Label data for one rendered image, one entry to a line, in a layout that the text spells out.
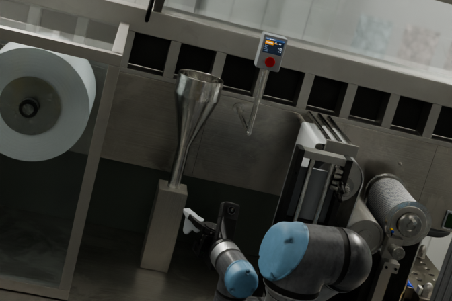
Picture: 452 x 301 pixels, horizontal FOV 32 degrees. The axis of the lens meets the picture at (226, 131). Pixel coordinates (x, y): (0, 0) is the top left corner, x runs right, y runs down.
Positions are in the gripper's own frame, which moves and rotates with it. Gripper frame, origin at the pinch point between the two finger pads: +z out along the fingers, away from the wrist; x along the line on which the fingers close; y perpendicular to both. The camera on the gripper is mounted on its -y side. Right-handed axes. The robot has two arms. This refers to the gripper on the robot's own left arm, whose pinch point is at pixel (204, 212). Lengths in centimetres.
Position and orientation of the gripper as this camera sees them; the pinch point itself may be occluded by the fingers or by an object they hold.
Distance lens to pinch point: 212.2
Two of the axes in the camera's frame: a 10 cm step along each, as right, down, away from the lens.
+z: -3.1, -3.2, 9.0
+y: -3.7, 9.1, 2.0
